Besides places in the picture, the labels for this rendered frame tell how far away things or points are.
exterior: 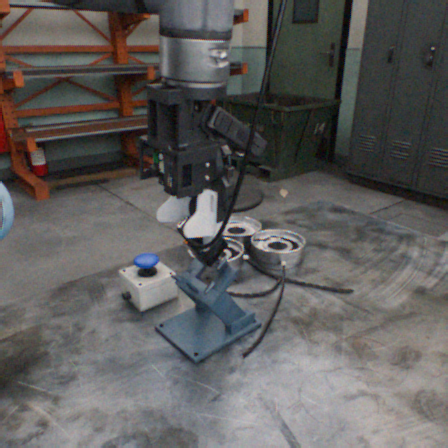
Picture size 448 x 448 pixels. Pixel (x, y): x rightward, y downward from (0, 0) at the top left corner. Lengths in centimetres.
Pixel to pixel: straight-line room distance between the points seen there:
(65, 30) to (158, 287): 400
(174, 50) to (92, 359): 41
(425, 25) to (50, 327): 331
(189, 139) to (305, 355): 33
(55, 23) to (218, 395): 420
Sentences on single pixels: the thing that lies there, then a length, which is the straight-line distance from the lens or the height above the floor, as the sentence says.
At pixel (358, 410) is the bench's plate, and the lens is 56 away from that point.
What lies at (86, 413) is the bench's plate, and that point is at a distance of 56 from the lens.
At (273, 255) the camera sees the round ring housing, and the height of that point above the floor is 83.
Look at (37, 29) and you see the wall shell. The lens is 448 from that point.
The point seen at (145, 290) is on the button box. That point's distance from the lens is 68.
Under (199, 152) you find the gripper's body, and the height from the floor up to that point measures 108.
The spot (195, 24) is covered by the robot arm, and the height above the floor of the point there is 121.
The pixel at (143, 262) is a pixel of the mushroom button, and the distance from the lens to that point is 69.
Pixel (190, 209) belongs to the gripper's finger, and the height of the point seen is 99.
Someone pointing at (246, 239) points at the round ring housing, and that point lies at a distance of 85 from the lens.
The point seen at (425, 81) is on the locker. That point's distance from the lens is 360.
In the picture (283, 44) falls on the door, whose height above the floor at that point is 115.
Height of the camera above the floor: 119
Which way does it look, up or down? 25 degrees down
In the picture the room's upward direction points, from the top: straight up
